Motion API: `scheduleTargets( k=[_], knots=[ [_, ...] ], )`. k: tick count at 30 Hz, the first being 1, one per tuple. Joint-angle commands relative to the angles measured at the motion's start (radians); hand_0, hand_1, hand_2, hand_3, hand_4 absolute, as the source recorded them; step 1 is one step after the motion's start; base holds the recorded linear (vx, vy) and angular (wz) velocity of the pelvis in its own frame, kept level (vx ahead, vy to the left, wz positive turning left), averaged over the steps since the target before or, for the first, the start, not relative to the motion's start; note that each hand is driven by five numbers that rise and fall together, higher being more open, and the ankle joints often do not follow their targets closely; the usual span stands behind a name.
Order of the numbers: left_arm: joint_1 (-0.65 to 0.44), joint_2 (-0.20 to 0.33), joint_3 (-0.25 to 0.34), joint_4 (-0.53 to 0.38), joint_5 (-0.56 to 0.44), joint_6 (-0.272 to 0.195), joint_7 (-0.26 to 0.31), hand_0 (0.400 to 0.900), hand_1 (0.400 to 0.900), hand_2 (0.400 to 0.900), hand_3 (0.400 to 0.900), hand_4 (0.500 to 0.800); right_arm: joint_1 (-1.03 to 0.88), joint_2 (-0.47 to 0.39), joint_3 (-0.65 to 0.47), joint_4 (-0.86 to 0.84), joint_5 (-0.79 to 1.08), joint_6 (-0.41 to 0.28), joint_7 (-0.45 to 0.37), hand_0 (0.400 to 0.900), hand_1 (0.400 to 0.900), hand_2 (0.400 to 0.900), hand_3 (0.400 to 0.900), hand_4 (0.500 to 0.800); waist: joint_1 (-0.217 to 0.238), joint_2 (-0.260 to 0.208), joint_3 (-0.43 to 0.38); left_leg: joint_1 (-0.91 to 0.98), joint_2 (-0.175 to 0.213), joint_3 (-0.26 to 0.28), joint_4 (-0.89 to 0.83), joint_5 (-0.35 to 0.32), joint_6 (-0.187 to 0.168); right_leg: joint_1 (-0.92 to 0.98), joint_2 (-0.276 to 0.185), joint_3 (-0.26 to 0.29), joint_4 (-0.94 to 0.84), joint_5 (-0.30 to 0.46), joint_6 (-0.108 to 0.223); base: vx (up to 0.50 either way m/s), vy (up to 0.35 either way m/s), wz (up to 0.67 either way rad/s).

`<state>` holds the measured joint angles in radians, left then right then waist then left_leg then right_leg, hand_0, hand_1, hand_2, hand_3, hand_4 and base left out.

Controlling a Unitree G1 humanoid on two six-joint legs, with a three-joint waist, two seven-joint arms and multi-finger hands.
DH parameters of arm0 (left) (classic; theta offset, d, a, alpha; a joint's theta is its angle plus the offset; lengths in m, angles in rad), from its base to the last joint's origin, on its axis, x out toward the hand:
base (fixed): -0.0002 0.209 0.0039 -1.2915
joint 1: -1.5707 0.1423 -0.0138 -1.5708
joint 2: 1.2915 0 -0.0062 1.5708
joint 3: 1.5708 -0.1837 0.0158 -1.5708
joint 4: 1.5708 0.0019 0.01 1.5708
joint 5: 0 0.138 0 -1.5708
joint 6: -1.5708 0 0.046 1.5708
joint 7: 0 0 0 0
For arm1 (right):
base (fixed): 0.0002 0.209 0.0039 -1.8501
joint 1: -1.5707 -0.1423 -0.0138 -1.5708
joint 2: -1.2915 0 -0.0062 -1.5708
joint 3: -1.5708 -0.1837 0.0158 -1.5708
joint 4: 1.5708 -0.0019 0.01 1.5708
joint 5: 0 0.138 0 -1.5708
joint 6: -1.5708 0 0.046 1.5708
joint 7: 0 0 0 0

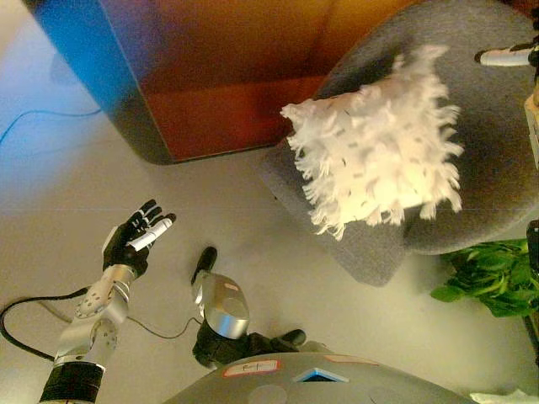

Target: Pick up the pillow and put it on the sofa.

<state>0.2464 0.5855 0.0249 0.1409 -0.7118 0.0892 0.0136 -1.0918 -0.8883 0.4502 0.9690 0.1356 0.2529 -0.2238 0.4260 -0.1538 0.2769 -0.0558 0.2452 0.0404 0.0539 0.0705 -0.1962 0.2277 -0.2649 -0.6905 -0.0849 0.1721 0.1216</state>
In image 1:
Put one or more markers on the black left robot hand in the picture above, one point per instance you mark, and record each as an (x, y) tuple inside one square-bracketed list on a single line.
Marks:
[(126, 248)]

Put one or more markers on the white fringed pillow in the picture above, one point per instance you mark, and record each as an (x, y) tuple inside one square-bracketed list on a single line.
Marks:
[(379, 151)]

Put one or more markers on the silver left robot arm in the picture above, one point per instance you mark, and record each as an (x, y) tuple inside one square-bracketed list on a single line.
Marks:
[(97, 320)]

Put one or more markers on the grey fabric armchair sofa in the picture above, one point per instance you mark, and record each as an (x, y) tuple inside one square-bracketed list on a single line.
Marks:
[(488, 126)]

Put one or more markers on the silver left robot leg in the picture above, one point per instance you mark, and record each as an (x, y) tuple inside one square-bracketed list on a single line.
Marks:
[(223, 303)]

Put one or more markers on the grey robot torso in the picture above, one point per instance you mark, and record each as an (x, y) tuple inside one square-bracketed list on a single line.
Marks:
[(320, 385)]

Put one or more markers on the green leafy potted plant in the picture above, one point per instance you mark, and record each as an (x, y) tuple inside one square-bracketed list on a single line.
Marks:
[(492, 278)]

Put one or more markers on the cream bed duvet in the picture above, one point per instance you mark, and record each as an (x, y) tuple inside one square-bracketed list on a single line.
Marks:
[(501, 397)]

